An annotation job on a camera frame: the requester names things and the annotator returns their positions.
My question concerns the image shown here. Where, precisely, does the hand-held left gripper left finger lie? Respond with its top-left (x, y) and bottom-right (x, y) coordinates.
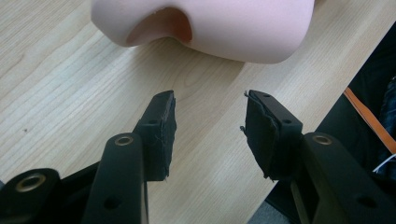
top-left (133, 90), bottom-right (177, 182)

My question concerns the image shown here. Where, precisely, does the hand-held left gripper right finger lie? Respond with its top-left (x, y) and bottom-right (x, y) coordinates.
top-left (239, 89), bottom-right (304, 182)

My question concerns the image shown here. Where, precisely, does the dark blue cloth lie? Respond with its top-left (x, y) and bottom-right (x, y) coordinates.
top-left (377, 76), bottom-right (396, 147)

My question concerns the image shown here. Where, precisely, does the orange strap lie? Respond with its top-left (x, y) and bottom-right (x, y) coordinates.
top-left (343, 87), bottom-right (396, 155)

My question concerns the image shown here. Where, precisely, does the white cable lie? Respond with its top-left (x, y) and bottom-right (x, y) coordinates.
top-left (372, 153), bottom-right (396, 174)

